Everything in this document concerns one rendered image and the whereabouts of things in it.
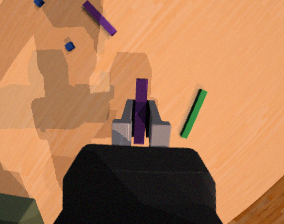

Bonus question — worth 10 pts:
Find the small blue cube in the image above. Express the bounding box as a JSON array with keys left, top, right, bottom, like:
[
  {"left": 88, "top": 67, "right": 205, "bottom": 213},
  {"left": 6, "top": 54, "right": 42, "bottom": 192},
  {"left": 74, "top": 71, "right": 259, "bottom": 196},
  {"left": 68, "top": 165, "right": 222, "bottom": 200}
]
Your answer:
[
  {"left": 33, "top": 0, "right": 45, "bottom": 8},
  {"left": 64, "top": 42, "right": 75, "bottom": 51}
]

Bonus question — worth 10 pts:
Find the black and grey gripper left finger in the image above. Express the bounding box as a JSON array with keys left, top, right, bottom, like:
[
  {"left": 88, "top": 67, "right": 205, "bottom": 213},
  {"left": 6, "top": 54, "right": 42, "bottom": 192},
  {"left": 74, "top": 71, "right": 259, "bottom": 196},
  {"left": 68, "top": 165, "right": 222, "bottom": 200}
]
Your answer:
[{"left": 112, "top": 99, "right": 136, "bottom": 146}]

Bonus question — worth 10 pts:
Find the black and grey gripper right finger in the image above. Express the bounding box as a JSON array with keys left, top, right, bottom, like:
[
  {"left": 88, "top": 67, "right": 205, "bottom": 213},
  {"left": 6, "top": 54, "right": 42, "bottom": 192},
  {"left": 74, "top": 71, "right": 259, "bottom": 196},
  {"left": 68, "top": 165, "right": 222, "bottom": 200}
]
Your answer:
[{"left": 145, "top": 100, "right": 171, "bottom": 147}]

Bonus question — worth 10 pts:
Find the green rod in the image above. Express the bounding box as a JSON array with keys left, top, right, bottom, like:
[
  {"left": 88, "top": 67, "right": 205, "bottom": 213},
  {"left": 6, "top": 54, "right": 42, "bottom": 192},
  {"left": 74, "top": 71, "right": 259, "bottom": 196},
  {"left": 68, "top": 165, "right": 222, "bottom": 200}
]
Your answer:
[{"left": 180, "top": 89, "right": 208, "bottom": 139}]

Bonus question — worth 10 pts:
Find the purple rod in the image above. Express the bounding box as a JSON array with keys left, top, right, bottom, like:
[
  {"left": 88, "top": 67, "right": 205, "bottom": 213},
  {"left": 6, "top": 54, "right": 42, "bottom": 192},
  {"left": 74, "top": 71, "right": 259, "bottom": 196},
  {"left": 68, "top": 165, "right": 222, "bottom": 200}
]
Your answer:
[
  {"left": 133, "top": 78, "right": 148, "bottom": 145},
  {"left": 83, "top": 0, "right": 117, "bottom": 36}
]

